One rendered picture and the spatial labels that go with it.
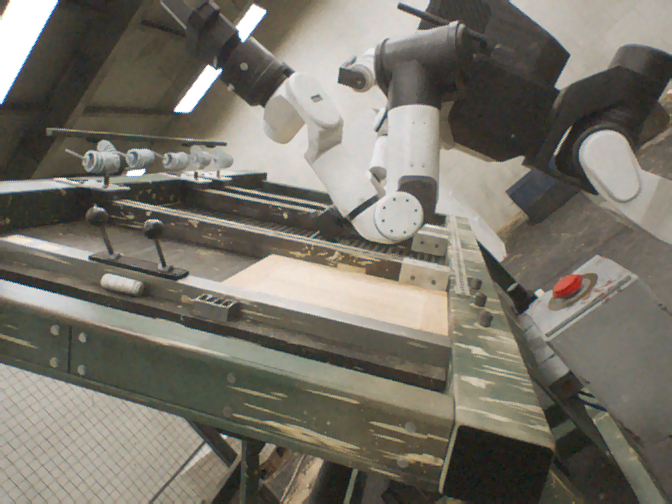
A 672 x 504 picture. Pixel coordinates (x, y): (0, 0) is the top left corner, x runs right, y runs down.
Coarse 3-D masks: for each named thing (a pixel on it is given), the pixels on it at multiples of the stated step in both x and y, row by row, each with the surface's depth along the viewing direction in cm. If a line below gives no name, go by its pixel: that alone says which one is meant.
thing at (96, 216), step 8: (96, 208) 88; (88, 216) 87; (96, 216) 87; (104, 216) 88; (96, 224) 88; (104, 224) 89; (104, 232) 91; (104, 240) 92; (112, 248) 94; (112, 256) 95; (120, 256) 96
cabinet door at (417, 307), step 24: (264, 264) 119; (288, 264) 124; (312, 264) 127; (264, 288) 102; (288, 288) 105; (312, 288) 108; (336, 288) 111; (360, 288) 114; (384, 288) 117; (408, 288) 119; (360, 312) 97; (384, 312) 100; (408, 312) 102; (432, 312) 104
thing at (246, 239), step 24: (96, 192) 140; (120, 192) 142; (120, 216) 139; (144, 216) 138; (168, 216) 136; (192, 216) 138; (192, 240) 136; (216, 240) 134; (240, 240) 132; (264, 240) 131; (288, 240) 129; (312, 240) 132; (336, 264) 127; (360, 264) 126; (384, 264) 124; (408, 264) 123; (432, 264) 126; (432, 288) 123
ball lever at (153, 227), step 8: (144, 224) 85; (152, 224) 85; (160, 224) 86; (144, 232) 85; (152, 232) 85; (160, 232) 86; (160, 248) 89; (160, 256) 90; (160, 264) 93; (168, 264) 93
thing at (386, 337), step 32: (0, 256) 99; (32, 256) 97; (64, 256) 95; (160, 288) 92; (192, 288) 90; (224, 288) 91; (256, 320) 88; (288, 320) 87; (320, 320) 85; (352, 320) 86; (384, 352) 84; (416, 352) 83; (448, 352) 81
